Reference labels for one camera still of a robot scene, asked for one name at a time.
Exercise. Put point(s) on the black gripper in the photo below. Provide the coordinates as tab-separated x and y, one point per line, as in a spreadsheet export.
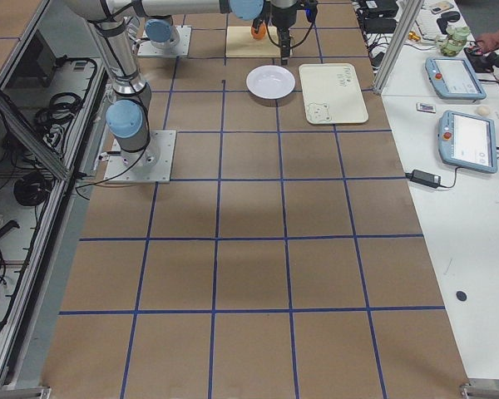
282	17

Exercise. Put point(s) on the orange fruit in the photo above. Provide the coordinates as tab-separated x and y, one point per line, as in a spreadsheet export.
258	35

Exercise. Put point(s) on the white round plate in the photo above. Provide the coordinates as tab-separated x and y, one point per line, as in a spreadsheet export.
270	82

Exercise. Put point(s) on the cream bear tray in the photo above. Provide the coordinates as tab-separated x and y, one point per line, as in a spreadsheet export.
332	94

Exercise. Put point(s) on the person hand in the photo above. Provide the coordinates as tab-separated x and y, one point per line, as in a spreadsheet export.
488	42

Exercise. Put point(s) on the light wooden cutting board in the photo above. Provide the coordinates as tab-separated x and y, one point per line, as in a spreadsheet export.
240	44

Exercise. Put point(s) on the small card box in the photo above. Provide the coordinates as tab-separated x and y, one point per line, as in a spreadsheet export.
428	108

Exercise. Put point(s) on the green plush toy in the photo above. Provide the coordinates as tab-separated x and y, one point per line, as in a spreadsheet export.
453	41

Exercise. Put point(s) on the far blue teach pendant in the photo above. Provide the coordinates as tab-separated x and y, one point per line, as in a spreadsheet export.
454	79

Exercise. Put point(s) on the blue teach pendant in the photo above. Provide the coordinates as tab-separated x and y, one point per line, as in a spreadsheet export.
467	141
454	79

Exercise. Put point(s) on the black power adapter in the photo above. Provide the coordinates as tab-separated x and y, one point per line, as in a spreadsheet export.
424	178

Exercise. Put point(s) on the near blue teach pendant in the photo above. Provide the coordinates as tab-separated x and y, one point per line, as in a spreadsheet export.
467	141

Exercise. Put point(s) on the aluminium frame post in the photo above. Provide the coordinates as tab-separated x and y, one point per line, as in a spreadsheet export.
408	16

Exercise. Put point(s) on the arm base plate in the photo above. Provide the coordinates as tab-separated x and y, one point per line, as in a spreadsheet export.
177	45
154	165

